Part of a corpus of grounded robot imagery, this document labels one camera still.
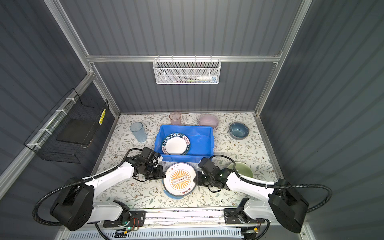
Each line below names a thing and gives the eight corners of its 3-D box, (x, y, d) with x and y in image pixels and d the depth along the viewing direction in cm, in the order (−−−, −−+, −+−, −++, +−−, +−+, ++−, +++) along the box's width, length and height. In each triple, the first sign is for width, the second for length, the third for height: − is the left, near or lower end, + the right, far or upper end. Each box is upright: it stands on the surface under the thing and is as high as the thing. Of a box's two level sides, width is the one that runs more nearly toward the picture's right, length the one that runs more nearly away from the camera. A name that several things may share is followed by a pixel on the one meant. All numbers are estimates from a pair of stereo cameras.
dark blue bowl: (230, 140, 105) (232, 136, 101) (228, 127, 114) (229, 122, 109) (248, 140, 105) (251, 136, 101) (245, 127, 113) (247, 122, 109)
